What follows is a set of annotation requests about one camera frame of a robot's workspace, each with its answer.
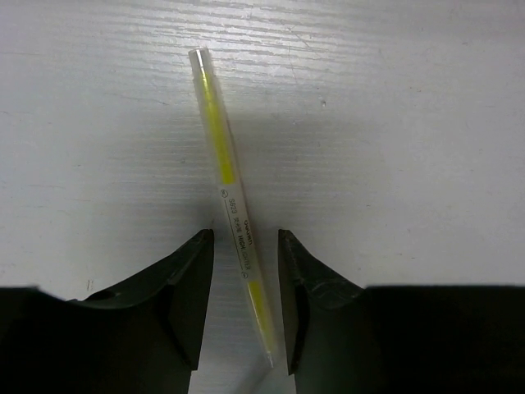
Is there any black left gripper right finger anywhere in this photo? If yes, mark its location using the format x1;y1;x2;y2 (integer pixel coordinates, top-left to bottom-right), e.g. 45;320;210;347
278;230;524;393

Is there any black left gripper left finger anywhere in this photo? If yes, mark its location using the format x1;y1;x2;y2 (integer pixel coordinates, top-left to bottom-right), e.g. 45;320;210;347
1;229;214;393

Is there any thin yellow highlighter pen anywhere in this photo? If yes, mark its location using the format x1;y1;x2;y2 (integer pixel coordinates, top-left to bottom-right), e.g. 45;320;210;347
189;48;279;366

